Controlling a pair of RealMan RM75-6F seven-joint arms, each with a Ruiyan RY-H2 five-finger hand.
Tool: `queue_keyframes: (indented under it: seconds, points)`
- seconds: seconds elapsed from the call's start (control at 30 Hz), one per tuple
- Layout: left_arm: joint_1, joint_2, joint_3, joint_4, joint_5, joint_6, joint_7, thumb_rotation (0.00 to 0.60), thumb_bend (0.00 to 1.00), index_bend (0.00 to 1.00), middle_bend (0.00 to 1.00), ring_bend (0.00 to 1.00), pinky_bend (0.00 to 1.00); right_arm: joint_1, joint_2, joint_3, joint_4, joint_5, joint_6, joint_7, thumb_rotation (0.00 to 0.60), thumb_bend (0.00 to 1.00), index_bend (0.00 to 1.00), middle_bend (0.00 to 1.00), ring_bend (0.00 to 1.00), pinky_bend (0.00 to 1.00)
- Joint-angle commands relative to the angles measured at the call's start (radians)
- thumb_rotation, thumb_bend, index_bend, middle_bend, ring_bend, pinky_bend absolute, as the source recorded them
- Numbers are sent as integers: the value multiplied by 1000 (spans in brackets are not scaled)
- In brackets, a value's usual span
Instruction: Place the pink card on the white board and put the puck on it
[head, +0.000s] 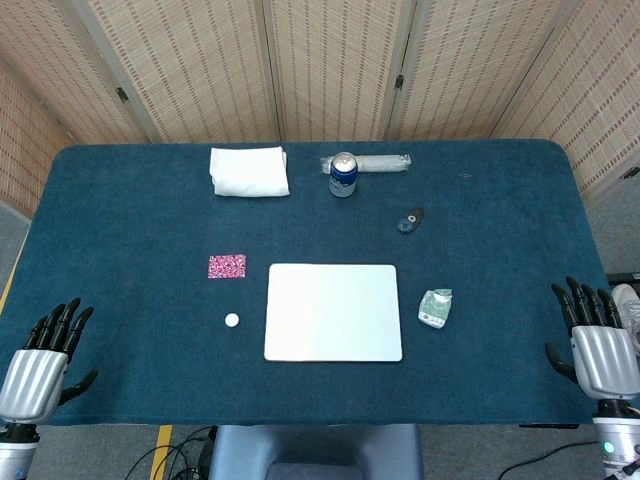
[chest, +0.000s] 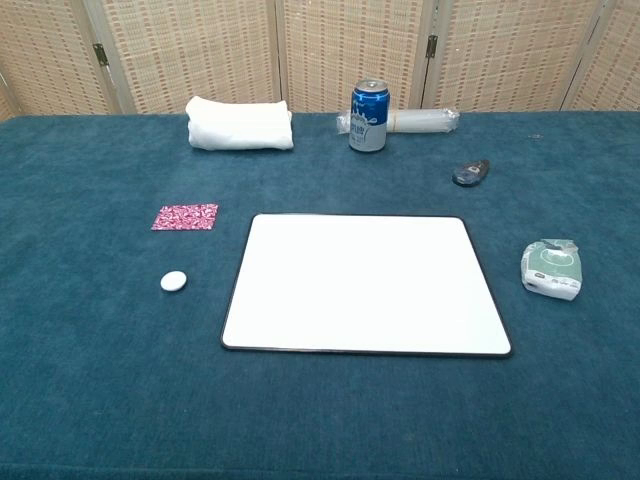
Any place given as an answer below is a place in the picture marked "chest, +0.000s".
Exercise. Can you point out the pink white patterned rectangular pad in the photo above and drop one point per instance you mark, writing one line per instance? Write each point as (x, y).
(185, 217)

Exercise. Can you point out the small white round cap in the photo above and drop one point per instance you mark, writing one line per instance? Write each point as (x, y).
(174, 280)

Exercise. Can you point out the white square board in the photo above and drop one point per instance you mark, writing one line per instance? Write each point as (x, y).
(365, 285)

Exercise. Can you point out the blue and white drink can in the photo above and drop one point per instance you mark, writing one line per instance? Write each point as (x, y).
(369, 120)

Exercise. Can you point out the white folded towel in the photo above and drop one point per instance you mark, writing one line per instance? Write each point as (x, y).
(240, 125)

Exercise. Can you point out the clear plastic-wrapped cup stack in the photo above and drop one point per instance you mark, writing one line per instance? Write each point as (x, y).
(425, 121)

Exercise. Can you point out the dark blue correction tape dispenser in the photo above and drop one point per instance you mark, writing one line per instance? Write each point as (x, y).
(470, 173)

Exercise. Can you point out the dark metal screen hinge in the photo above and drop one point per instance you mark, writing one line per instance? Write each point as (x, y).
(100, 54)
(431, 46)

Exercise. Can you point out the woven bamboo folding screen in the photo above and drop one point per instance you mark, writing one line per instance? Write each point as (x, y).
(200, 50)

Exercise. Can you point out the green and white wipes pack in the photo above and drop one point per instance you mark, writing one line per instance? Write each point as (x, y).
(550, 272)

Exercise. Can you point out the blue table cloth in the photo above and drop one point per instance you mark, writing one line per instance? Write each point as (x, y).
(100, 375)

